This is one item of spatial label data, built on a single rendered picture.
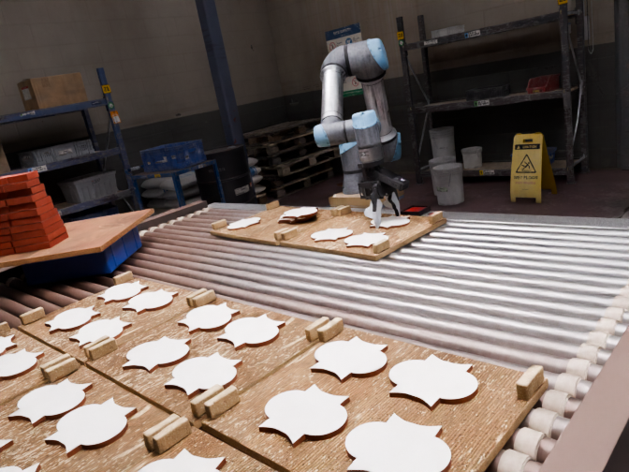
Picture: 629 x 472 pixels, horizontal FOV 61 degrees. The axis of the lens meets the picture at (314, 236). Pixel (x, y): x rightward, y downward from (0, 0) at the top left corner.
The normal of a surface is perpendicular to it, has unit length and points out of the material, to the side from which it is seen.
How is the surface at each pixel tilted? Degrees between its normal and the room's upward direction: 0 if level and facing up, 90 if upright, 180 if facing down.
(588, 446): 0
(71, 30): 90
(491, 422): 0
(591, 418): 0
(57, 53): 90
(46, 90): 88
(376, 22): 90
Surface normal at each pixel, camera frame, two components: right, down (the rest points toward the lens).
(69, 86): 0.71, 0.01
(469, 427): -0.18, -0.94
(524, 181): -0.73, 0.11
